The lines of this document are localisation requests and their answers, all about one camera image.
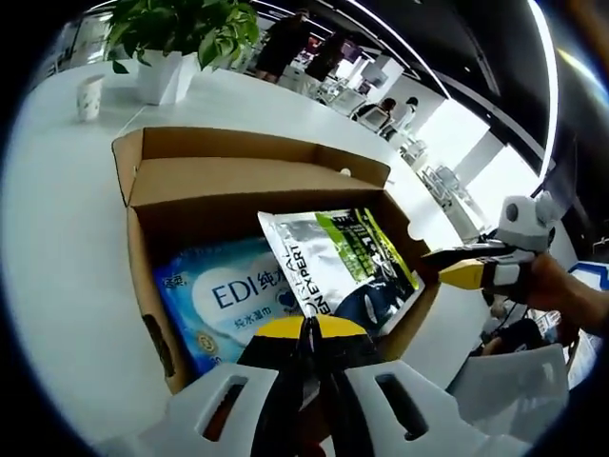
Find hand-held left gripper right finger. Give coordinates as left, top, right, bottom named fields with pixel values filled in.
left=309, top=317, right=535, bottom=457

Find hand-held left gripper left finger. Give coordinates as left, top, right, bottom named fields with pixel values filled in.
left=161, top=317, right=315, bottom=457

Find large blue wet wipes pack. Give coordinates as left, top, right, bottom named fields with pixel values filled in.
left=152, top=237, right=306, bottom=378

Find silver green foil pouch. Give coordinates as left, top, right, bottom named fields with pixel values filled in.
left=256, top=207, right=426, bottom=338

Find brown cardboard shoe box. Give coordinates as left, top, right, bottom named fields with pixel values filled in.
left=111, top=126, right=442, bottom=396

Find person's right hand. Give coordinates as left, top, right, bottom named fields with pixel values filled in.
left=522, top=251, right=589, bottom=313

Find white mesh office chair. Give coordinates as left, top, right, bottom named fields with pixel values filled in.
left=446, top=342, right=572, bottom=426

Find white ceiling light strip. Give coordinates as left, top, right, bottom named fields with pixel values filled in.
left=525, top=0, right=560, bottom=178

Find white paper cup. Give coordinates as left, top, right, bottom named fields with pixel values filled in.
left=75, top=73, right=107, bottom=123

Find green potted plant white pot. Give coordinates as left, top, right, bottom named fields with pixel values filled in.
left=105, top=0, right=261, bottom=107

